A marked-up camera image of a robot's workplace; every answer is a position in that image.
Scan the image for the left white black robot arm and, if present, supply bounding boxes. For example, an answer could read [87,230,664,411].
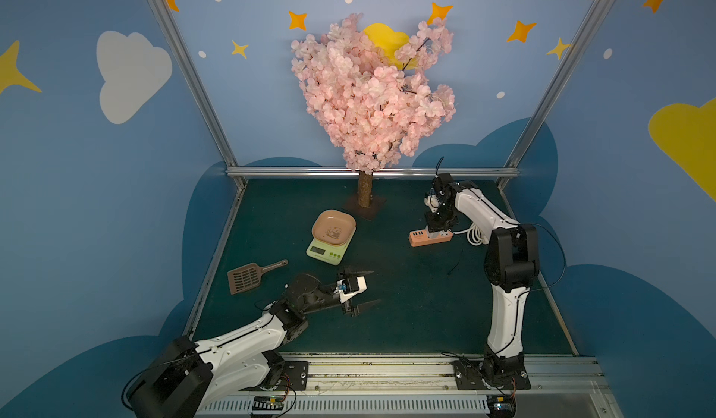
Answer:
[120,271,374,417]

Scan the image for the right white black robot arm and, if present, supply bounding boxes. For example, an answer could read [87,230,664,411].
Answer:
[425,173,541,387]

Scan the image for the green electronic kitchen scale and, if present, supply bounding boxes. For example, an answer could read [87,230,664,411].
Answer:
[306,235,354,266]

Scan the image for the orange power strip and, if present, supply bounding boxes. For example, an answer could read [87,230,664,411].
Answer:
[408,229,453,248]

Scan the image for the pink square bowl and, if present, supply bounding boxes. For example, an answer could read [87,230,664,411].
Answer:
[311,209,356,246]

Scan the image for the brown slotted scoop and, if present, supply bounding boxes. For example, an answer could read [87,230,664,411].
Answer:
[227,260,288,295]

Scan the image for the left small circuit board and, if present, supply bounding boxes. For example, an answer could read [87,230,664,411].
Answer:
[251,396,286,415]

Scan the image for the small circuit board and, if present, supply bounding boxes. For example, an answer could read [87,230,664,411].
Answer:
[251,396,286,415]
[487,396,516,418]

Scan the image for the pink cherry blossom tree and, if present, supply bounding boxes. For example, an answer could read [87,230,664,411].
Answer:
[291,13,456,218]

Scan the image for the right small circuit board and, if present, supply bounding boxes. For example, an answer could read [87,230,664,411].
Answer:
[487,396,516,418]

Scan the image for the white coiled power cord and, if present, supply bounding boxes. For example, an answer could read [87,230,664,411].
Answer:
[452,221,490,246]

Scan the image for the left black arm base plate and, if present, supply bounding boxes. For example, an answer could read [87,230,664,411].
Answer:
[241,360,310,391]

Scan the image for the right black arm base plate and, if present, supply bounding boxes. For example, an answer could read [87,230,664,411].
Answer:
[451,358,531,391]

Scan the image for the aluminium cage frame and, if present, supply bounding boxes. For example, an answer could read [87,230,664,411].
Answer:
[132,0,628,358]

